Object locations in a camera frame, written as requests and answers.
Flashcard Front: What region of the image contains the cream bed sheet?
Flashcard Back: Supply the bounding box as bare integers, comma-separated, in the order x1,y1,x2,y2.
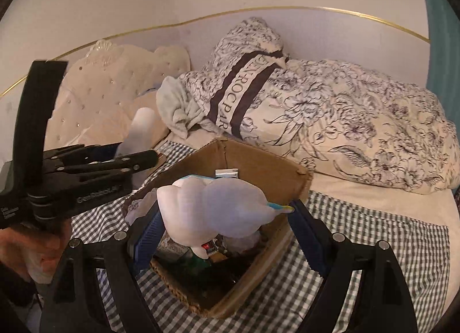
154,128,460,233

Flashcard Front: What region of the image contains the floral duvet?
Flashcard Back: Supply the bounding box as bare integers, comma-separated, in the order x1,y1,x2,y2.
237,58,460,195

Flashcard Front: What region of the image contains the white panel with gold trim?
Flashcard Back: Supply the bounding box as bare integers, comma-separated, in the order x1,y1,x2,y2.
0,6,432,104

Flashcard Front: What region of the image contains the green checkered blanket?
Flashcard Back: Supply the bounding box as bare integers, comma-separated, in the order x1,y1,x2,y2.
68,139,450,333

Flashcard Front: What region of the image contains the brown cardboard box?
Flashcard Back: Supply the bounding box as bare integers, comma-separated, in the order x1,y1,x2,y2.
124,138,313,319

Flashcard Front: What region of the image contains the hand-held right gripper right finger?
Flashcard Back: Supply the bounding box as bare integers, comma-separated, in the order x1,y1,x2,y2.
287,199,419,333

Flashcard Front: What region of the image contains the white soft toy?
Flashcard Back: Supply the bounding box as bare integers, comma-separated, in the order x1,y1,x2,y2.
156,177,295,258

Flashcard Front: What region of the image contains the light green cloth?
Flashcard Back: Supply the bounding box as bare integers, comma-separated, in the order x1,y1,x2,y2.
156,76,212,140

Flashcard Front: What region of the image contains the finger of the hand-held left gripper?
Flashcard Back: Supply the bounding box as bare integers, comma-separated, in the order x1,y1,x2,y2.
47,150,159,180
43,142,124,161

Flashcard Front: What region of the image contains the white cloth bundle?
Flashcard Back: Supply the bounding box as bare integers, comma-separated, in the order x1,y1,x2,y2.
126,187,160,224

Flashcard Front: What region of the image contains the white plastic bottle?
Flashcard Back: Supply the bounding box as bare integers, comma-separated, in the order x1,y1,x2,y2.
120,107,159,156

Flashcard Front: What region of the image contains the floral pillow with dark stripes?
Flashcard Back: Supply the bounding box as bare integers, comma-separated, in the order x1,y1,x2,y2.
180,17,292,147

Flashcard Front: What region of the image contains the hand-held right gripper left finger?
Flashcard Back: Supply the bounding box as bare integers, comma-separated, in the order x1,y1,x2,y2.
39,207,166,333

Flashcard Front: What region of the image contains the teal curtain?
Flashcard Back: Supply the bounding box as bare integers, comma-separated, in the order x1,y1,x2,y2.
419,0,460,118

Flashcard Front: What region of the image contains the person's left hand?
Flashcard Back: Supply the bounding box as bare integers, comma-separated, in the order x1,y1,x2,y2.
0,218,72,283

